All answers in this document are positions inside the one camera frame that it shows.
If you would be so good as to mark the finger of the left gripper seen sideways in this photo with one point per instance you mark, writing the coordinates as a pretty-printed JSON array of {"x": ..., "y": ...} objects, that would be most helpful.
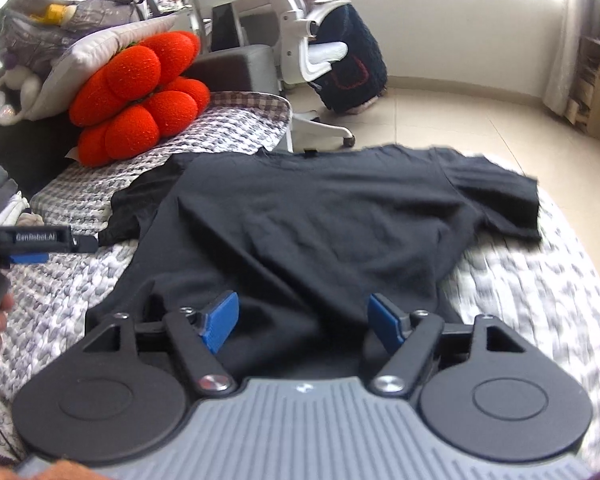
[{"x": 33, "y": 244}]

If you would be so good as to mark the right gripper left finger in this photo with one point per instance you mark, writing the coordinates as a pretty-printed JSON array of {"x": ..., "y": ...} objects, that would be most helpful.
[{"x": 127, "y": 387}]

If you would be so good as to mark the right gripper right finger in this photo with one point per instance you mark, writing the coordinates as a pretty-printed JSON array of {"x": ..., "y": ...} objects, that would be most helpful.
[{"x": 479, "y": 387}]

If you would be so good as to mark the black t-shirt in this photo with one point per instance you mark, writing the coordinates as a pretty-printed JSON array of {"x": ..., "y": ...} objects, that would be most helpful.
[{"x": 304, "y": 240}]

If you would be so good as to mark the stack of folded clothes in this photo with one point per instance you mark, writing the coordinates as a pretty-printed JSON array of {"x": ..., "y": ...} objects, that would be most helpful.
[{"x": 15, "y": 209}]

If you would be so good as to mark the dark grey sofa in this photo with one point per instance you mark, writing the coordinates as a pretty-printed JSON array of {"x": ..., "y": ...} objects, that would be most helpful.
[{"x": 34, "y": 153}]

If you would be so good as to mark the grey white quilted blanket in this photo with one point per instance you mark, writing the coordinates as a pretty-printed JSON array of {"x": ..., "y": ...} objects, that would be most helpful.
[{"x": 550, "y": 293}]

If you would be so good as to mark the white folded pillow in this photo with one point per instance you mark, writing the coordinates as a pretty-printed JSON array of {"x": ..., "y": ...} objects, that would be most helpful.
[{"x": 25, "y": 95}]

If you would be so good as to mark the red plush cushion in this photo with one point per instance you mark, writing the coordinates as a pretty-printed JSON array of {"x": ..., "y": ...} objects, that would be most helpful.
[{"x": 138, "y": 99}]

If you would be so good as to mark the grey patterned bag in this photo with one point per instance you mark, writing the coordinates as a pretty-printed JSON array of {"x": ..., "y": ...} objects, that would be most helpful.
[{"x": 35, "y": 34}]

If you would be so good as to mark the wooden shelf unit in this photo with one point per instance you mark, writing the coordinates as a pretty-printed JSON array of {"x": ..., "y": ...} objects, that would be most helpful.
[{"x": 583, "y": 106}]

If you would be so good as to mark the beige curtain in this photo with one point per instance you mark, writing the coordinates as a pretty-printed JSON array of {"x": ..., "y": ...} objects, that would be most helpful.
[{"x": 577, "y": 19}]

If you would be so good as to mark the person in dark coat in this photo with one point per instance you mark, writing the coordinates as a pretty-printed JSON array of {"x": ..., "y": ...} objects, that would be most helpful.
[{"x": 357, "y": 81}]

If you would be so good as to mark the white office chair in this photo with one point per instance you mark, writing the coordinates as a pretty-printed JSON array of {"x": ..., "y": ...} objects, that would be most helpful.
[{"x": 298, "y": 60}]

